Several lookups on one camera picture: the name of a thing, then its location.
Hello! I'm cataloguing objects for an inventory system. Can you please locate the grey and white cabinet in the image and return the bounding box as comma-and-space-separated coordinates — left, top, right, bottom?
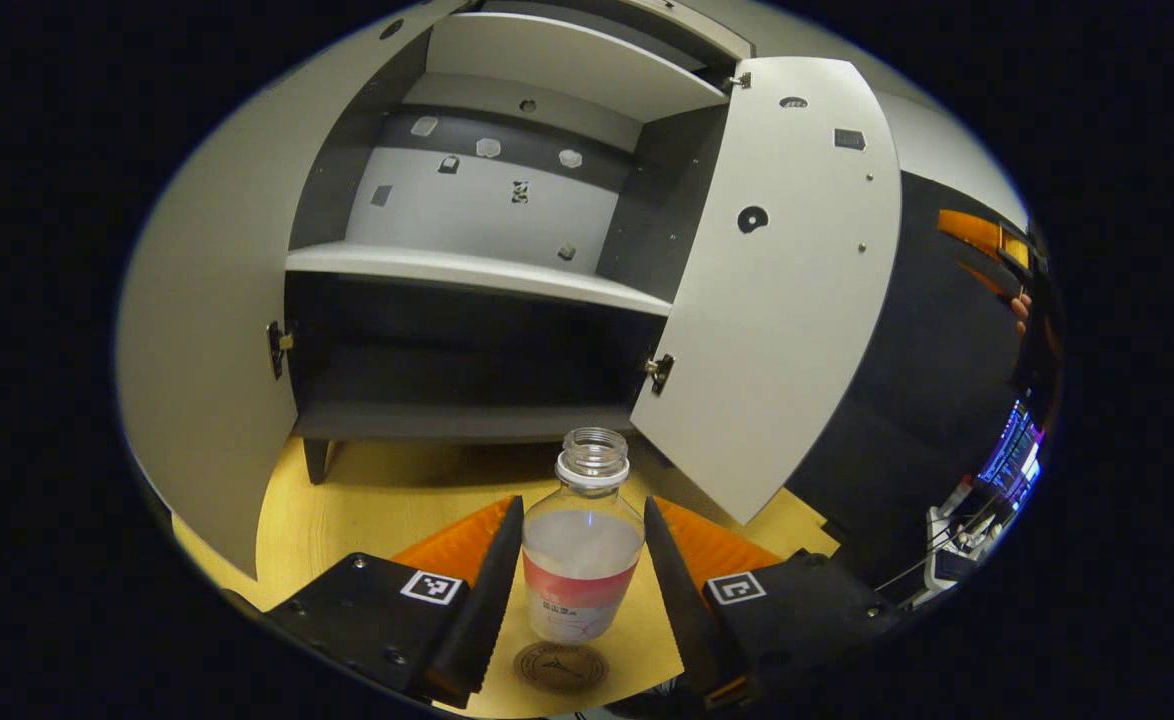
282, 0, 758, 486

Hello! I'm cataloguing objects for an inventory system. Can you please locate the white device with cables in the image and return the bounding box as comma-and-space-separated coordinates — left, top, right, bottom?
922, 478, 998, 591

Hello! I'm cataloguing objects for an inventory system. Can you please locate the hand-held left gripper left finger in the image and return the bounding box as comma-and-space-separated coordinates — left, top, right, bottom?
265, 495, 526, 709

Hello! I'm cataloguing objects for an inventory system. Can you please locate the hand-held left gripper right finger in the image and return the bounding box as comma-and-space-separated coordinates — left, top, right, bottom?
644, 495, 903, 711

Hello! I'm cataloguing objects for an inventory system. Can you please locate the white cabinet shelf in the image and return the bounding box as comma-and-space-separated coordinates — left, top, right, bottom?
285, 242, 675, 317
425, 12, 730, 123

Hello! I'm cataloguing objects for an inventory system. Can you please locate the computer monitor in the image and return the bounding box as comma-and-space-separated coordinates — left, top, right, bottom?
977, 398, 1046, 511

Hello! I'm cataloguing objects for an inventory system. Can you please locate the clear bottle with pink label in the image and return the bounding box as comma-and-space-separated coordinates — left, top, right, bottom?
521, 427, 646, 644

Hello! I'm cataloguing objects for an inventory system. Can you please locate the white cabinet drawer front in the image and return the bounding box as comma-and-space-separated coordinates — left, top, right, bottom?
587, 0, 756, 61

